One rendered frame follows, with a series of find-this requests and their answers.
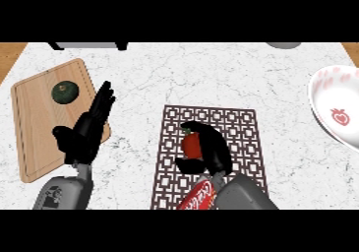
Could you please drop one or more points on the brown patterned placemat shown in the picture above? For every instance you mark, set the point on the brown patterned placemat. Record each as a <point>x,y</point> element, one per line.
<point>210,114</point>

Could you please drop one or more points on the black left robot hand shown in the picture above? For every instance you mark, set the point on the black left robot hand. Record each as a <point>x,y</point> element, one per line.
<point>86,131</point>

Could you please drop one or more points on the dark green round vegetable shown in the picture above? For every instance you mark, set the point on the dark green round vegetable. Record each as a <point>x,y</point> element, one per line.
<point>64,92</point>

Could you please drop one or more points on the grey round object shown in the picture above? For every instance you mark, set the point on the grey round object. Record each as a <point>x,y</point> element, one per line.
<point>284,45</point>

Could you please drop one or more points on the grey appliance with black legs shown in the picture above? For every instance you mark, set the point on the grey appliance with black legs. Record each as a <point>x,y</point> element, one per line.
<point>87,46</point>

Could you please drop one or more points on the white bowl with strawberry print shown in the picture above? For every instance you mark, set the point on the white bowl with strawberry print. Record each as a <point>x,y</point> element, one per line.
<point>338,108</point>

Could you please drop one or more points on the wooden cutting board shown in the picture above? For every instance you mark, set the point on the wooden cutting board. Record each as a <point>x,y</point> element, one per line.
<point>46,124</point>

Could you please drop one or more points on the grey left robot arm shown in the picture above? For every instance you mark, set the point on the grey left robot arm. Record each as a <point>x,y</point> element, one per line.
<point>65,190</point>

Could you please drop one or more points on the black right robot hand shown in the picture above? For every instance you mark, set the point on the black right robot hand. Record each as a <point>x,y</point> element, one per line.
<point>213,144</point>

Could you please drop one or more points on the red soda can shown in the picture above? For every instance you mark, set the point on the red soda can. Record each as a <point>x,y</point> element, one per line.
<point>198,197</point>

